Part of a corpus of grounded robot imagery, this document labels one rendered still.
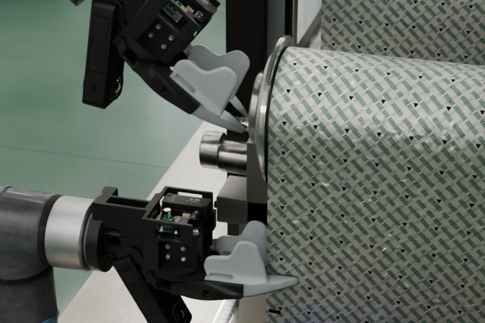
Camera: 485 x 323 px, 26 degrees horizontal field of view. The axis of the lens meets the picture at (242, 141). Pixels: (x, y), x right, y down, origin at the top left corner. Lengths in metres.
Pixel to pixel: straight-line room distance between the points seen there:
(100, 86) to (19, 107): 3.13
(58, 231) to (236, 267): 0.18
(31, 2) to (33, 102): 1.23
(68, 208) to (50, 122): 2.93
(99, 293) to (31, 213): 0.32
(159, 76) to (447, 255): 0.32
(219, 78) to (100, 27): 0.12
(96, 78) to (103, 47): 0.03
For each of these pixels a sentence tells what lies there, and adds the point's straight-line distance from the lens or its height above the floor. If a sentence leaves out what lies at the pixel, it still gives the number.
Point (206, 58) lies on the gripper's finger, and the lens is 1.04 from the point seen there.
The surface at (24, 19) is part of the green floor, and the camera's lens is 5.11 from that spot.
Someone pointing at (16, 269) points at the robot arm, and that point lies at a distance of 1.13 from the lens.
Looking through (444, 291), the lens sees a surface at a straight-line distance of 1.03.
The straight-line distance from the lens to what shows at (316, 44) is 2.06.
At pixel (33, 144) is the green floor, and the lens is 3.85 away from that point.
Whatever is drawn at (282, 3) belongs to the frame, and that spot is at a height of 1.22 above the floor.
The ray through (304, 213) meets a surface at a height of 1.17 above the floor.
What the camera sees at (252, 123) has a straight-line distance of 1.01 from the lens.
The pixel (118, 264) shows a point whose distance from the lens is 1.09.
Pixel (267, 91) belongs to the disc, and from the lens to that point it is 0.97.
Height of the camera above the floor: 1.68
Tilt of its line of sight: 26 degrees down
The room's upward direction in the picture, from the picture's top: straight up
